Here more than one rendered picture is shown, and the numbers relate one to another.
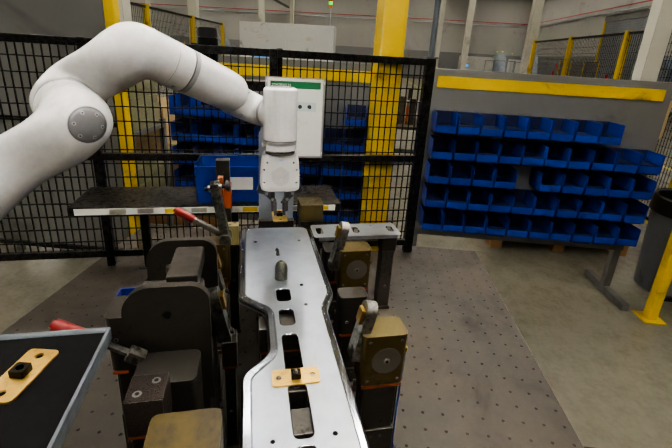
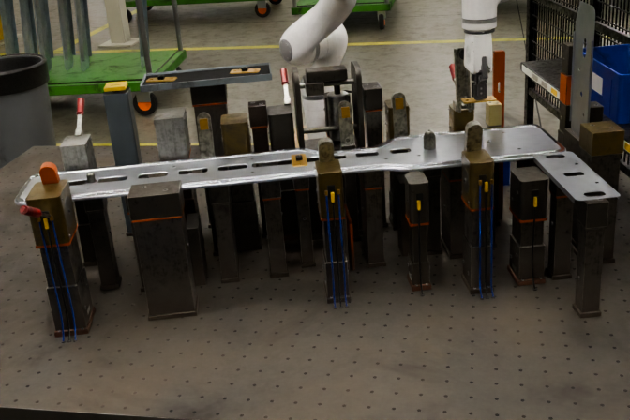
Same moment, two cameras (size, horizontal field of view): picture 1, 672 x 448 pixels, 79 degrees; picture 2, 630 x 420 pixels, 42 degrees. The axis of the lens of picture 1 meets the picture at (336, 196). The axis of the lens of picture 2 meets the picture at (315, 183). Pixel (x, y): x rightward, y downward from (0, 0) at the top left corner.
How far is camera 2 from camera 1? 211 cm
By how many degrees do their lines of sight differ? 91
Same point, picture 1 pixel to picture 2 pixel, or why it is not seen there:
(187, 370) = (275, 112)
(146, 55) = not seen: outside the picture
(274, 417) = (268, 157)
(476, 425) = (368, 357)
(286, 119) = not seen: outside the picture
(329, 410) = (269, 170)
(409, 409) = (389, 318)
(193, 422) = (240, 118)
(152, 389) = (254, 104)
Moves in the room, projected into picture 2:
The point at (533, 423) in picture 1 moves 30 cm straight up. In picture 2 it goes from (371, 399) to (364, 268)
